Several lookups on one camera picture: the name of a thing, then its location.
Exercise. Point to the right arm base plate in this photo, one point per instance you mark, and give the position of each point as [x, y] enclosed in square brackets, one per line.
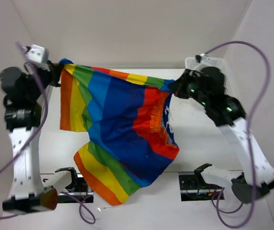
[191, 190]

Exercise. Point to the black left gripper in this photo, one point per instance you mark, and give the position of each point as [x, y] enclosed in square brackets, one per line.
[54, 73]

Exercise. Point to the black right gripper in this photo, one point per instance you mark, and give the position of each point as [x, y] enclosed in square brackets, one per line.
[177, 86]

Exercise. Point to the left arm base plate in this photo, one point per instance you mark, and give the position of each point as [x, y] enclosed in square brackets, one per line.
[81, 191]

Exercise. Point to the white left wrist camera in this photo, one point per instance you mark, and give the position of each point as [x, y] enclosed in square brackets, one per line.
[36, 54]

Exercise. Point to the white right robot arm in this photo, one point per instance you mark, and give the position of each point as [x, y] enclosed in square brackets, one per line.
[257, 178]

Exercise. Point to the rainbow striped shorts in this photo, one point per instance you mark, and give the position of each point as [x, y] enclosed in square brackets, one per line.
[127, 118]

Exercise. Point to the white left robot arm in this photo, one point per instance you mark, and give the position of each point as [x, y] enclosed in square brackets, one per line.
[24, 119]

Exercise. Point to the white perforated plastic basket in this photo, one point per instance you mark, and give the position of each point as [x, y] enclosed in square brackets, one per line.
[209, 79]

